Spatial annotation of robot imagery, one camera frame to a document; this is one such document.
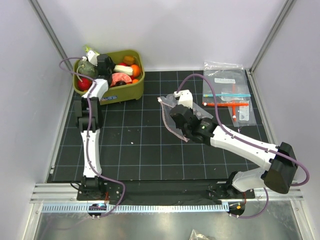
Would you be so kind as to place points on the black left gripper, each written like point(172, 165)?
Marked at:
point(112, 64)

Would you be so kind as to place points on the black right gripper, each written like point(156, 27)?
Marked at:
point(191, 110)

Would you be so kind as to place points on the green celery stalk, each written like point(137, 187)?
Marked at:
point(118, 68)

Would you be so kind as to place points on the clear polka-dot pink zip bag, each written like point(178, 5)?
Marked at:
point(202, 132)

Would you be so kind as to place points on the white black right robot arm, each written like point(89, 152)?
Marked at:
point(275, 167)

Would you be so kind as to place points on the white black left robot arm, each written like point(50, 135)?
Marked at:
point(89, 120)

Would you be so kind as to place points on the clear bag orange zipper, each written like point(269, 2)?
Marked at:
point(237, 113)

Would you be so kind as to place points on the clear bag blue zipper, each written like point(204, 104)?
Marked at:
point(230, 85)

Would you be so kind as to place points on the crumpled clear plastic bag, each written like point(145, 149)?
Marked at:
point(196, 235)

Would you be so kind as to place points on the green toy melon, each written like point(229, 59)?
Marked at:
point(87, 69)

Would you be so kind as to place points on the red toy apple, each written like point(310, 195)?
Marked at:
point(122, 64)

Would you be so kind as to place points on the toy watermelon slice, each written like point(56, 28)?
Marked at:
point(119, 79)

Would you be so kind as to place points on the red toy strawberry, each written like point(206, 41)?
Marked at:
point(83, 84)

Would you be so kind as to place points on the orange toy fruit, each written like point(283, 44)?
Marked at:
point(136, 70)

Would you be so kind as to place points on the olive green plastic bin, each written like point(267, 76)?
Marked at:
point(130, 91)

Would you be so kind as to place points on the black grid cutting mat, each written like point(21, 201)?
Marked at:
point(134, 143)

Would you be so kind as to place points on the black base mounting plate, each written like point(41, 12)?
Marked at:
point(161, 192)

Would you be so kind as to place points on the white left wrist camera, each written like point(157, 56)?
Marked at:
point(92, 57)

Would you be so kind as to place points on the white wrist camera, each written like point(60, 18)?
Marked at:
point(92, 57)
point(184, 98)

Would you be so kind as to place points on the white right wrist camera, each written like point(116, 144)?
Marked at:
point(184, 98)

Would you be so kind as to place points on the aluminium slotted rail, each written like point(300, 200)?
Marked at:
point(91, 208)

